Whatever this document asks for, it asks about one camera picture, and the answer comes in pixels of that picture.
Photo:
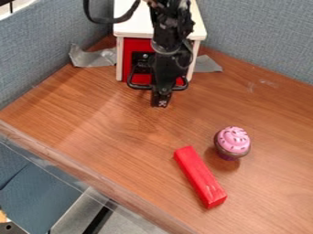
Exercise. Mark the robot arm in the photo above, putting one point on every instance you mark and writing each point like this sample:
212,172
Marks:
169,21

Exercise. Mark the pink toy cupcake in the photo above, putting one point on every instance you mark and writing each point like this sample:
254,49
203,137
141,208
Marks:
233,142

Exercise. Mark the white cabinet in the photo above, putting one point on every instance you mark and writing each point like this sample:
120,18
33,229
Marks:
130,18

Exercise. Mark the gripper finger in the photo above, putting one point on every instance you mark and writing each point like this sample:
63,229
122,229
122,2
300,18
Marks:
161,100

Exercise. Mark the grey tape patch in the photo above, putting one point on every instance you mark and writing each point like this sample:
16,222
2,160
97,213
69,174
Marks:
207,64
91,57

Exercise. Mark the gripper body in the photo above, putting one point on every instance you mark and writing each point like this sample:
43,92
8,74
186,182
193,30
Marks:
165,71

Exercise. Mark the red block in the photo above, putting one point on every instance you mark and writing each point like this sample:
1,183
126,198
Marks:
199,176

